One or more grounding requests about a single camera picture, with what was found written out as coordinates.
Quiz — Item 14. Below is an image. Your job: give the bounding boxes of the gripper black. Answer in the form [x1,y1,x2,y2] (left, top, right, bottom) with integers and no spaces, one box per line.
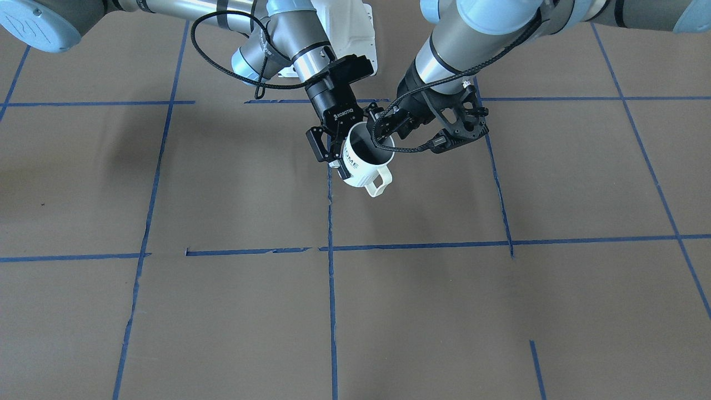
[367,61,439,144]
[306,78,364,179]

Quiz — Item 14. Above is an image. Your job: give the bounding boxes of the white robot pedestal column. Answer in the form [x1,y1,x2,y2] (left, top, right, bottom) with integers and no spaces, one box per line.
[312,1,378,76]

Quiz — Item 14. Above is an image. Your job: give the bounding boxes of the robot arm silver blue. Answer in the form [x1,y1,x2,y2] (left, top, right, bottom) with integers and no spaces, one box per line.
[366,1,710,153]
[2,1,374,179]

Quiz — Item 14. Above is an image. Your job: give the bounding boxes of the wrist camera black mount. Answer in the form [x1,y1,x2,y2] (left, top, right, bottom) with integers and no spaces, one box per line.
[321,54,375,86]
[423,81,489,154]

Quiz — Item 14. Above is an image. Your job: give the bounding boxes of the white mug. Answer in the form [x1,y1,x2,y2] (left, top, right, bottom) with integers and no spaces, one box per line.
[330,122,394,197]

